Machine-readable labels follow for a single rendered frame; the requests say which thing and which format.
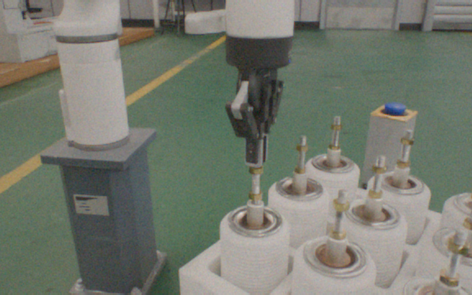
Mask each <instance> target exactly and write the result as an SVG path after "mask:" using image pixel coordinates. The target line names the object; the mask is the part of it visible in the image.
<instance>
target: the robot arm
mask: <svg viewBox="0 0 472 295"><path fill-rule="evenodd" d="M119 18H120V4H119V0H64V7H63V11H62V13H61V15H60V16H59V17H58V19H57V20H56V21H55V23H54V31H55V37H56V41H57V51H58V55H59V60H60V64H61V74H62V78H63V84H64V89H61V90H60V98H61V107H62V112H63V116H64V121H65V126H66V135H67V140H68V144H69V146H72V147H75V148H77V149H79V150H83V151H90V152H98V151H106V150H110V149H113V148H118V147H120V146H122V145H124V144H127V142H128V141H129V125H128V116H127V110H126V102H125V94H124V87H123V80H122V73H121V64H120V51H119V44H118V35H117V25H118V21H119ZM184 24H185V33H190V34H206V33H217V32H222V31H226V61H227V62H228V63H229V64H230V65H231V66H236V67H237V68H238V79H237V83H236V94H237V97H236V98H235V100H234V101H230V100H228V101H227V102H226V105H225V110H226V112H227V114H228V117H229V120H230V122H231V125H232V126H233V129H234V132H235V135H236V137H237V138H245V157H244V161H245V164H246V166H250V167H256V168H260V167H261V166H262V164H263V162H265V161H266V160H267V148H268V135H267V133H269V132H270V130H271V124H272V125H273V124H274V123H275V122H276V116H277V113H278V109H279V102H280V99H281V95H282V92H283V91H284V86H285V83H284V81H282V80H277V68H280V67H285V66H287V65H289V64H290V63H291V61H292V53H293V24H294V0H227V1H226V10H221V11H208V12H201V13H194V14H188V15H186V17H185V19H184Z"/></svg>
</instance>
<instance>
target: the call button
mask: <svg viewBox="0 0 472 295"><path fill-rule="evenodd" d="M384 109H385V110H386V112H387V113H389V114H393V115H401V114H402V113H403V112H404V111H405V110H406V107H405V106H404V105H402V104H399V103H387V104H385V106H384Z"/></svg>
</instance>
